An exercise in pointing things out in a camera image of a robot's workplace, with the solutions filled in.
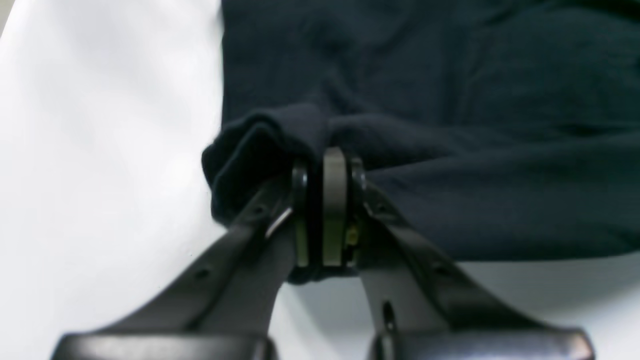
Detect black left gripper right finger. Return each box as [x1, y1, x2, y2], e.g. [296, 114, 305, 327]
[321, 147, 595, 360]

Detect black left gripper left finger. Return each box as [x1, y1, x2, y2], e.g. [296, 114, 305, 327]
[52, 161, 310, 360]

